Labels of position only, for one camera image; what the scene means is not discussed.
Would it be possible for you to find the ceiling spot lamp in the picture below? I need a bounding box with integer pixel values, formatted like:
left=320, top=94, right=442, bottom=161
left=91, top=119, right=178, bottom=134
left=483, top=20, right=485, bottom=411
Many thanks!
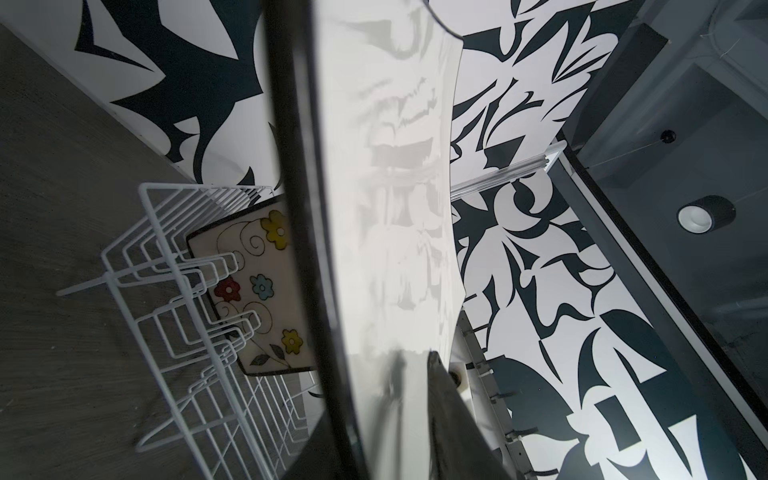
left=676, top=195, right=737, bottom=235

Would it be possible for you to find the floral square plate black rim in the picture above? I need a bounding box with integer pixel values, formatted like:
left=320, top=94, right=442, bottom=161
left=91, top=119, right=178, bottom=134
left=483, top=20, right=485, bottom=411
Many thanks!
left=186, top=195, right=317, bottom=376

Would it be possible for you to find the white wire dish rack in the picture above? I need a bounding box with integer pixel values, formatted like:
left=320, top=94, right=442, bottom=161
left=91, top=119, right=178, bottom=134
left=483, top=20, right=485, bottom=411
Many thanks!
left=64, top=183, right=322, bottom=479

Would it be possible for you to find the white square plate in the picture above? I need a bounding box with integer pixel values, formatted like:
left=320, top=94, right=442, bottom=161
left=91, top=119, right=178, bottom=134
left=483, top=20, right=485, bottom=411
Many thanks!
left=263, top=1, right=464, bottom=479

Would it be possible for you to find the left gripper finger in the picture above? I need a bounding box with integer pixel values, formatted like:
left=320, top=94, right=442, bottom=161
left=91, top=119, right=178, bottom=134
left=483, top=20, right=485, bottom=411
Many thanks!
left=427, top=351, right=510, bottom=480

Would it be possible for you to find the wall hook rail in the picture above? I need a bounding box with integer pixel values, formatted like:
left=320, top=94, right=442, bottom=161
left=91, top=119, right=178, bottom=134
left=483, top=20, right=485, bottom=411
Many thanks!
left=451, top=311, right=559, bottom=479

